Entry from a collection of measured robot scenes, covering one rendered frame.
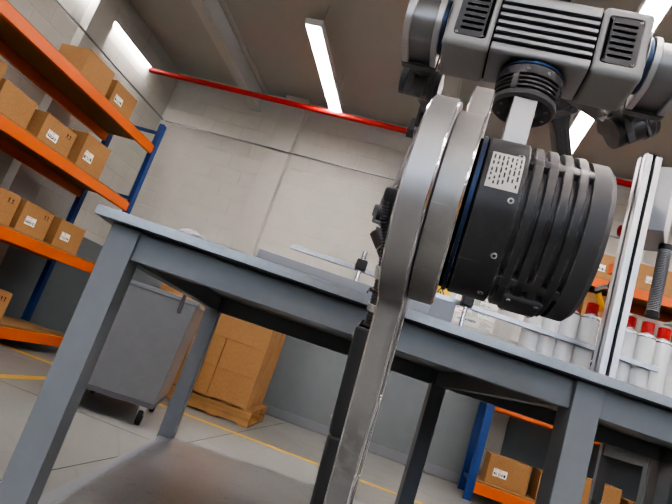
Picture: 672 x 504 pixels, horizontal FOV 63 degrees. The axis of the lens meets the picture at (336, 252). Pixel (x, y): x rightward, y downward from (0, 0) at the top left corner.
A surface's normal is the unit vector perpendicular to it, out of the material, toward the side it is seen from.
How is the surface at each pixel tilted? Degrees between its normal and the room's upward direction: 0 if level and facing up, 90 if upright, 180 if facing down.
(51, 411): 90
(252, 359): 90
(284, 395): 90
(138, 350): 93
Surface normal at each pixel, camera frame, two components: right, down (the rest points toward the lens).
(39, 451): 0.06, -0.19
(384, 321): -0.25, 0.17
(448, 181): -0.16, -0.17
